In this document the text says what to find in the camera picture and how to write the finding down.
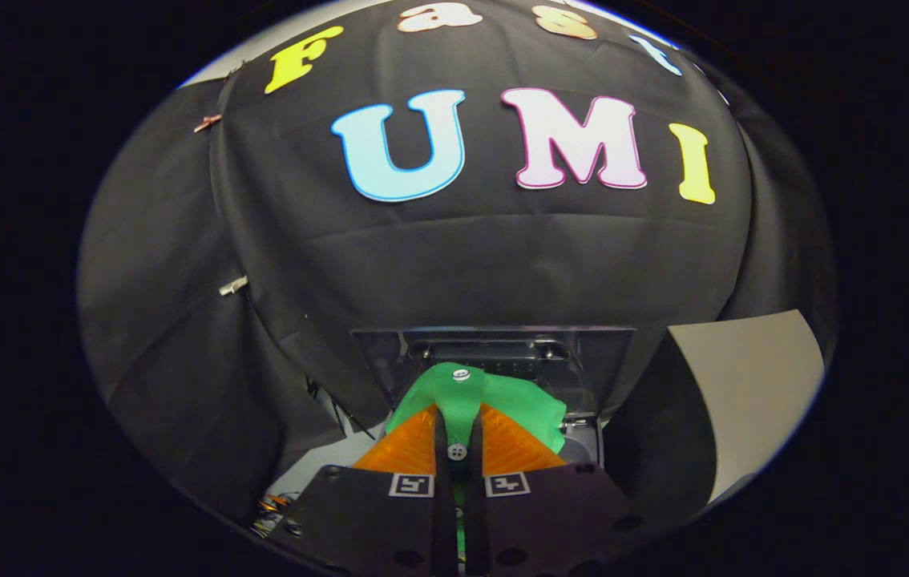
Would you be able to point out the silver clip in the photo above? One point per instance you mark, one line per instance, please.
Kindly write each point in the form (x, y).
(233, 285)

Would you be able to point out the green polo shirt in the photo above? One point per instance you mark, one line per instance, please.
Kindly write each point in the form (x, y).
(519, 401)

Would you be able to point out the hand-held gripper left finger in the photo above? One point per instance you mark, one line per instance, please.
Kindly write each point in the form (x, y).
(442, 513)

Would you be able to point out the black backdrop cloth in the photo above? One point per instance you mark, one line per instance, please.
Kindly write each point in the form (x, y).
(462, 256)

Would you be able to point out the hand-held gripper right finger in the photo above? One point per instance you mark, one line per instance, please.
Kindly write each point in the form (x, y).
(477, 521)

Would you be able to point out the copper clip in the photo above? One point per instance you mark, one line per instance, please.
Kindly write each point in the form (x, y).
(208, 123)

